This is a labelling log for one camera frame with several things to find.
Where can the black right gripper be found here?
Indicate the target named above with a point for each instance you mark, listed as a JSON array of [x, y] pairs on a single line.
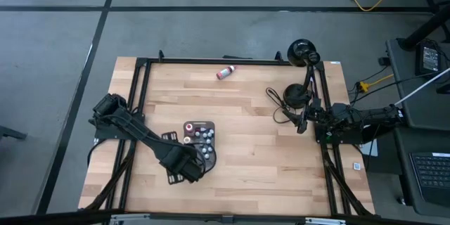
[[318, 119]]

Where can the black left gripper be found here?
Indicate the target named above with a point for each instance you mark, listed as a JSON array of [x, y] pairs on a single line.
[[183, 163]]

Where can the large pink food coloring bottle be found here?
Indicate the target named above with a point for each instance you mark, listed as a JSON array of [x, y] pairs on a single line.
[[225, 73]]

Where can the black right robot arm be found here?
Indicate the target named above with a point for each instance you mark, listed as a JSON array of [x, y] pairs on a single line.
[[369, 116]]

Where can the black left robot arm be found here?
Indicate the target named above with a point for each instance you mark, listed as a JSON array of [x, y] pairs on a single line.
[[140, 131]]

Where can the smoky transparent plastic bin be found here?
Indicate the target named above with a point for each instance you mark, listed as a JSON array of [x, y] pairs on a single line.
[[200, 123]]

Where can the white corner label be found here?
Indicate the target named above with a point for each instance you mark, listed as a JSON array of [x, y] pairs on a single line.
[[335, 62]]

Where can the white QR tag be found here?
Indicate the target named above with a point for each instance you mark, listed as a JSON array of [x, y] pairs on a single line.
[[356, 166]]

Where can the pale paper sheet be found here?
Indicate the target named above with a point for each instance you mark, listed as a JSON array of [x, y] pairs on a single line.
[[371, 149]]

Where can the dark grey side desk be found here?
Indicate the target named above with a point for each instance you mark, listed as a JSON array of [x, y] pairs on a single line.
[[404, 77]]

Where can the black keyboard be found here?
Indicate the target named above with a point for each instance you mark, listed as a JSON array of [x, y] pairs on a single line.
[[432, 175]]

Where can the black power adapter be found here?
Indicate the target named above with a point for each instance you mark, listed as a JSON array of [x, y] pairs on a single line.
[[429, 59]]

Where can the black desk leg beam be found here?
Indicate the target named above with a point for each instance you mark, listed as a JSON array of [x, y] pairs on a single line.
[[425, 28]]

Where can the dark furniture foot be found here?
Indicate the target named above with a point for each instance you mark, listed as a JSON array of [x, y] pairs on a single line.
[[10, 133]]

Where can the silver aluminium extrusion rail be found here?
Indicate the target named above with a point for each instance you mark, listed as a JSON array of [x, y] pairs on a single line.
[[130, 217]]

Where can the black aluminium table frame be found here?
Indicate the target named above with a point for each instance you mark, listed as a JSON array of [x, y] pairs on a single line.
[[211, 60]]

